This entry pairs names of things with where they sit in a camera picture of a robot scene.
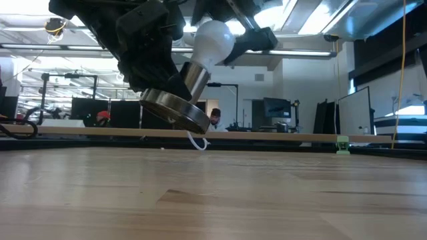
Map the yellow hanging cable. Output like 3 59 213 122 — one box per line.
391 0 408 149

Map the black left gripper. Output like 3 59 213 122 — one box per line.
117 31 193 103

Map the black overhead camera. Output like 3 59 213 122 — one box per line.
44 17 68 37

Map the long ceiling light fixture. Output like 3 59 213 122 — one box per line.
245 49 338 58

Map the person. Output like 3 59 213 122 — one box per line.
96 110 112 128
207 107 230 133

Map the green clamp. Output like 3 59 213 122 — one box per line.
336 135 352 155

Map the white lamp power cable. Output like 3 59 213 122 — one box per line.
185 131 211 151

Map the black metal gantry frame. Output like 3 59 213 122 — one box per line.
39 72 99 126

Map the silver ceiling duct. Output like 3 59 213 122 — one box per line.
320 0 427 43

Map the white board panel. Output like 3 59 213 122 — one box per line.
338 86 372 136

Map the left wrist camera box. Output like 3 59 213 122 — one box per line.
115 1 169 46

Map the white lightbulb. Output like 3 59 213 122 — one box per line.
189 19 236 73

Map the light wooden table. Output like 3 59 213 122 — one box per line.
0 123 393 145

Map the metal lamp base socket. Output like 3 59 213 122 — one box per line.
139 61 211 135

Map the thick black cable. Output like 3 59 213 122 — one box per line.
0 117 39 141

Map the black table frame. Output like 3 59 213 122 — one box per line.
0 135 427 160

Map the black computer monitor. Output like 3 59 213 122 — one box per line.
263 97 292 119

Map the black partition screen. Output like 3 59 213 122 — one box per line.
70 97 141 129

